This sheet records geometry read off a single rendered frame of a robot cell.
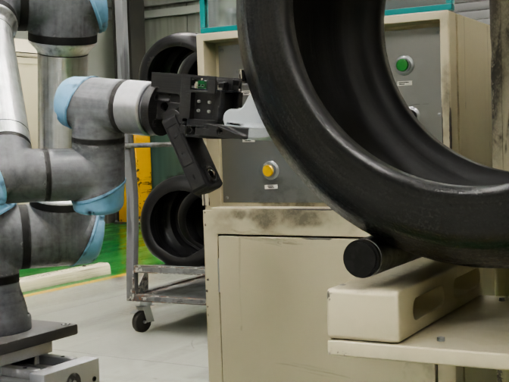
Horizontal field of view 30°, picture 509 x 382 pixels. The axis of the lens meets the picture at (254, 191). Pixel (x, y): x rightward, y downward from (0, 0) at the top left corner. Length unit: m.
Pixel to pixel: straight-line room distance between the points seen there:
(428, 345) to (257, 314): 0.94
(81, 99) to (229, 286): 0.79
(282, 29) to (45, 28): 0.63
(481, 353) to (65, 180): 0.62
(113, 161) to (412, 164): 0.42
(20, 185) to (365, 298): 0.51
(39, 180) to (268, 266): 0.75
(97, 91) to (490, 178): 0.54
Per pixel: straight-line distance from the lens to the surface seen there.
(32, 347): 1.72
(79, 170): 1.34
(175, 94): 1.28
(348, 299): 1.10
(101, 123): 1.33
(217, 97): 1.23
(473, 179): 1.29
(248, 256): 1.98
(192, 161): 1.26
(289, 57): 1.07
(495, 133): 1.41
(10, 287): 1.71
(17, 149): 1.35
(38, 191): 1.34
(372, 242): 1.09
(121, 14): 5.27
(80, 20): 1.62
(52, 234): 1.70
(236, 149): 2.04
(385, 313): 1.09
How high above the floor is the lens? 1.04
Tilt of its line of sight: 3 degrees down
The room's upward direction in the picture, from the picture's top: 2 degrees counter-clockwise
